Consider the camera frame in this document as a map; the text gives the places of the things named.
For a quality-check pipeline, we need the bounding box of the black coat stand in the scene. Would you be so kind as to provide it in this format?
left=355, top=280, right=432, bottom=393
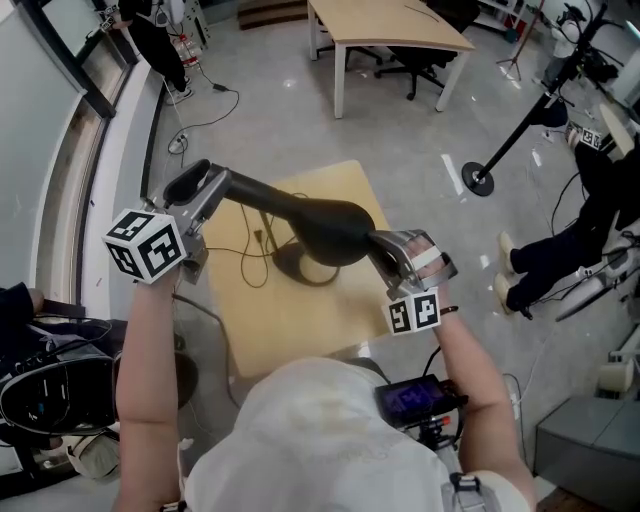
left=459, top=0, right=626, bottom=199

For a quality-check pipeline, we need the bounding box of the grey white shell backpack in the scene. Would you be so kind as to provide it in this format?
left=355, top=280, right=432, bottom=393
left=553, top=234, right=640, bottom=324

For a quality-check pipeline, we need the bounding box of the large wooden white-legged table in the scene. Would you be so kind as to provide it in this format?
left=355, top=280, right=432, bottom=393
left=305, top=0, right=476, bottom=120

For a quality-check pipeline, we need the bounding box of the person's left forearm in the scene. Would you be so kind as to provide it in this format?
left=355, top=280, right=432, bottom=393
left=112, top=269, right=190, bottom=512

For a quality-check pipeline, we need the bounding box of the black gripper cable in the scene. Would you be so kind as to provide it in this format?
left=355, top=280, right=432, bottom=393
left=171, top=293, right=242, bottom=409
left=423, top=343, right=446, bottom=381

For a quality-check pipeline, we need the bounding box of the black cable coil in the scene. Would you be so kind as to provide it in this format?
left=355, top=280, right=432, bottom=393
left=203, top=191, right=281, bottom=290

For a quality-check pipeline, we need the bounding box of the black desk lamp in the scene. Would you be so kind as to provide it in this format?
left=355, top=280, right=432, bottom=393
left=219, top=168, right=382, bottom=288

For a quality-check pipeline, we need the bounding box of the person's right forearm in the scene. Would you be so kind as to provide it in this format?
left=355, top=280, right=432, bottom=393
left=430, top=307, right=537, bottom=512

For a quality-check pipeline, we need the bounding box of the person's right hand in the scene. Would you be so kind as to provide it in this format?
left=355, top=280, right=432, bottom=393
left=405, top=234, right=451, bottom=281

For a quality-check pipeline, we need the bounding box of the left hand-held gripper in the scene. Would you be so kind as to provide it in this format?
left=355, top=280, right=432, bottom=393
left=102, top=158, right=234, bottom=287

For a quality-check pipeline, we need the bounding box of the black shell backpack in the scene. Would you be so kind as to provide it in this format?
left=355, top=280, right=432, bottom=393
left=0, top=349, right=120, bottom=436

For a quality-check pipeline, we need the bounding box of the beige fabric bag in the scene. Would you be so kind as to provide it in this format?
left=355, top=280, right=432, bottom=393
left=64, top=428, right=122, bottom=482

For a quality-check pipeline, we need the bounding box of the black office chair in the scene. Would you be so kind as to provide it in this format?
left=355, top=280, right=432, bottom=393
left=373, top=44, right=461, bottom=102
left=314, top=27, right=385, bottom=69

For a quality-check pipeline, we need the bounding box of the wooden tripod stand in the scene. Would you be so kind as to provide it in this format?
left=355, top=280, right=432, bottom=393
left=495, top=0, right=542, bottom=82

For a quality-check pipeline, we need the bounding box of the small wooden side table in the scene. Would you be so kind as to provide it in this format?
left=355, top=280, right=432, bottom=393
left=203, top=159, right=397, bottom=380

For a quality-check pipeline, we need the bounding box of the black framed window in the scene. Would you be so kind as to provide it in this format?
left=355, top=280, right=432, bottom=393
left=0, top=0, right=169, bottom=321

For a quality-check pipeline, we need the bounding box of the person's white t-shirt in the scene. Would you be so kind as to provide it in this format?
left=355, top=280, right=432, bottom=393
left=183, top=355, right=501, bottom=512

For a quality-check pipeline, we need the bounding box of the clear water bottle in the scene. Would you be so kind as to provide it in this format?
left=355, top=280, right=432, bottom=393
left=174, top=33, right=204, bottom=69

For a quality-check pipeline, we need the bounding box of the round white table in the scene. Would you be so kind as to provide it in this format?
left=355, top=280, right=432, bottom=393
left=598, top=102, right=637, bottom=162

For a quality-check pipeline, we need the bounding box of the cream cylindrical container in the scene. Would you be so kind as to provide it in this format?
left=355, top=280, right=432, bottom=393
left=597, top=362, right=632, bottom=397

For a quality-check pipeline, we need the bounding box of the wooden step platform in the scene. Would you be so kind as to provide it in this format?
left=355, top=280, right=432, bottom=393
left=237, top=0, right=309, bottom=31

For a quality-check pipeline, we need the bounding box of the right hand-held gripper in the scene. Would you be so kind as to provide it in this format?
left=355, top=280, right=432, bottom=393
left=367, top=228, right=460, bottom=337

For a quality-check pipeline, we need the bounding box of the grey shoulder strap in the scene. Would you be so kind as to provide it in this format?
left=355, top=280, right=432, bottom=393
left=439, top=469, right=504, bottom=512

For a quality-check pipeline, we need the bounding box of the grey storage box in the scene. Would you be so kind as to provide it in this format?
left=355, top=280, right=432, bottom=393
left=533, top=397, right=640, bottom=501

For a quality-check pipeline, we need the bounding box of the black chest-mounted monitor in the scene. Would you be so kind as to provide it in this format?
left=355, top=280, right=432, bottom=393
left=373, top=375, right=470, bottom=451

